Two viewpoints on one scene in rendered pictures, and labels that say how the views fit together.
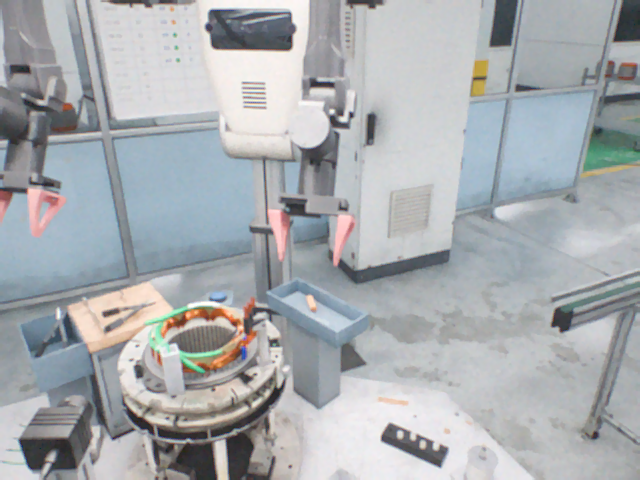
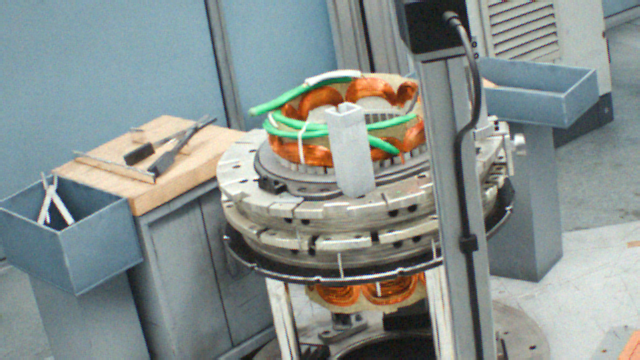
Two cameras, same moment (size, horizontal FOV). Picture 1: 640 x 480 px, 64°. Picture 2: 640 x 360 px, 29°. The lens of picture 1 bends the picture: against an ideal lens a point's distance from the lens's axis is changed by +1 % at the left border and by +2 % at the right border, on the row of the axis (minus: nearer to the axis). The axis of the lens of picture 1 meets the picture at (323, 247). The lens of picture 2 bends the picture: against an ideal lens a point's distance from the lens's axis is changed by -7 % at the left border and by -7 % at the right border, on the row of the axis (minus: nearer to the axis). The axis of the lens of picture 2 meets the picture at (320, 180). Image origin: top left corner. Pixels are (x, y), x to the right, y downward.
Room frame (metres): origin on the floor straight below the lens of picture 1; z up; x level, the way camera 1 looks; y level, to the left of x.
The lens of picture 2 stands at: (-0.51, 0.40, 1.64)
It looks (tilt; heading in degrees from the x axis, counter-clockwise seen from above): 23 degrees down; 355
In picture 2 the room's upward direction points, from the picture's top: 10 degrees counter-clockwise
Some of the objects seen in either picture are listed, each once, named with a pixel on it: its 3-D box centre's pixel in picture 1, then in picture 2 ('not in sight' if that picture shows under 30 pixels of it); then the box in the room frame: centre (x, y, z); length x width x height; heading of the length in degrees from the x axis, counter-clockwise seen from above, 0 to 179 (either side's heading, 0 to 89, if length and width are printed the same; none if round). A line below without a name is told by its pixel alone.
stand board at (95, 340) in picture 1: (122, 314); (151, 162); (1.03, 0.48, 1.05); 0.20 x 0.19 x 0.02; 127
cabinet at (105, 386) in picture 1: (132, 362); (175, 263); (1.03, 0.48, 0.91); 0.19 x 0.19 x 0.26; 37
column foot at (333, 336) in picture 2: not in sight; (343, 328); (0.95, 0.29, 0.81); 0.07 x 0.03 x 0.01; 110
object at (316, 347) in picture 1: (316, 349); (512, 172); (1.06, 0.02, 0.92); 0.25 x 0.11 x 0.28; 45
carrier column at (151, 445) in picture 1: (149, 436); (287, 335); (0.79, 0.36, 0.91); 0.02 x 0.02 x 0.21
